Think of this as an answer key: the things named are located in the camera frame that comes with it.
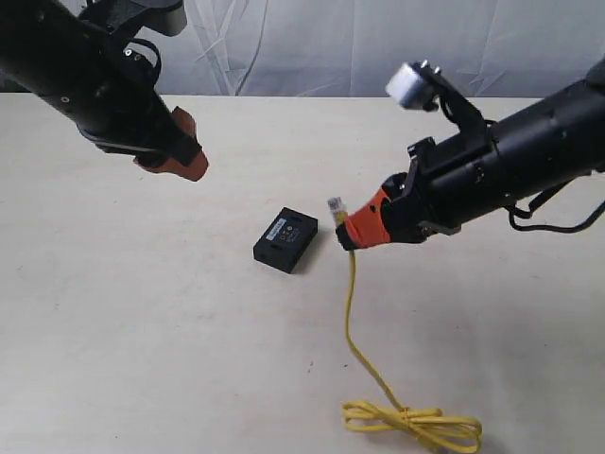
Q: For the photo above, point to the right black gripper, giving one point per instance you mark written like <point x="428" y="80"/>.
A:
<point x="447" y="184"/>

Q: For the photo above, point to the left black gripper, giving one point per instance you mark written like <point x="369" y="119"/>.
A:
<point x="94" y="78"/>

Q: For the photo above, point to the small black box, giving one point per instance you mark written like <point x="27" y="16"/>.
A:
<point x="285" y="240"/>

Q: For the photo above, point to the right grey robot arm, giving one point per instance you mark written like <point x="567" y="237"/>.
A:
<point x="517" y="163"/>

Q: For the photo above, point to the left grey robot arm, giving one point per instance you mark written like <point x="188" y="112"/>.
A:
<point x="18" y="22"/>

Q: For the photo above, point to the white backdrop curtain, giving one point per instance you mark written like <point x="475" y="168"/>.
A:
<point x="351" y="48"/>

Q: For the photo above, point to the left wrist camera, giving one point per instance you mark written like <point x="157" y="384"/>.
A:
<point x="127" y="17"/>

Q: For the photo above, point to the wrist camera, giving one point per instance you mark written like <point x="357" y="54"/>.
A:
<point x="127" y="17"/>
<point x="418" y="86"/>

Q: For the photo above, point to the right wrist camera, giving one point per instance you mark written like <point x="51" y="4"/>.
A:
<point x="418" y="86"/>

